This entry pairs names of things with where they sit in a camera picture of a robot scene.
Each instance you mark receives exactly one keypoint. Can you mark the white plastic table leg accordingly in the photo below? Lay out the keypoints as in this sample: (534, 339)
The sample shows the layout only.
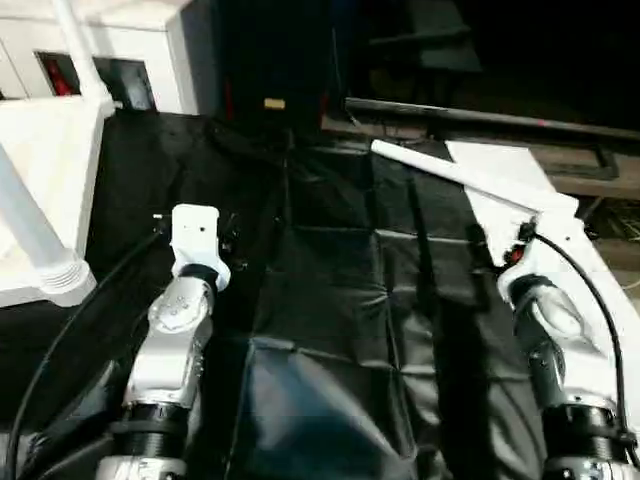
(78, 55)
(35, 235)
(460, 175)

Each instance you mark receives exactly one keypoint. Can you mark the white plastic table top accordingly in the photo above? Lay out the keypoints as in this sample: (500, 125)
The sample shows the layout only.
(45, 160)

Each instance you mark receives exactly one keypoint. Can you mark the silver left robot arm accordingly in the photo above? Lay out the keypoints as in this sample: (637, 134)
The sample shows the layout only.
(170, 350)

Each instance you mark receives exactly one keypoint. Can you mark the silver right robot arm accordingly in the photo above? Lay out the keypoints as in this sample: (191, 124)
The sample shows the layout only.
(560, 360)

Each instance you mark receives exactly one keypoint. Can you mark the white flat panel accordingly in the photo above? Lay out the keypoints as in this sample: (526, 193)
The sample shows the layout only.
(610, 290)

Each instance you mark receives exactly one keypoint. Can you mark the black plastic mat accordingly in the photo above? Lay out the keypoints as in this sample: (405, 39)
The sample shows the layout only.
(330, 330)

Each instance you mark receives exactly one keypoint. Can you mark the small yellow label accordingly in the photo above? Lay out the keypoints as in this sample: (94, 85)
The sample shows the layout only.
(273, 103)

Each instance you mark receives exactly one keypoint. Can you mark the white glass-door cabinet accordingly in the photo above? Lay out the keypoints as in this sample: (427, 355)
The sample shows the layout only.
(150, 50)

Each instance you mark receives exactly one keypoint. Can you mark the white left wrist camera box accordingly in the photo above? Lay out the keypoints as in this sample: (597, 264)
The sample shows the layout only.
(196, 245)

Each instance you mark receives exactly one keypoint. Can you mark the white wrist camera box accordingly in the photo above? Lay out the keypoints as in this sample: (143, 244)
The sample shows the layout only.
(545, 255)
(196, 245)

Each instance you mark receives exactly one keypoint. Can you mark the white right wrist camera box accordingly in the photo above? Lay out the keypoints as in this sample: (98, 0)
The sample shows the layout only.
(545, 255)

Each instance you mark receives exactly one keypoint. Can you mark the dark horizontal rail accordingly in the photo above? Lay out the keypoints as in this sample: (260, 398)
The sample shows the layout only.
(480, 118)

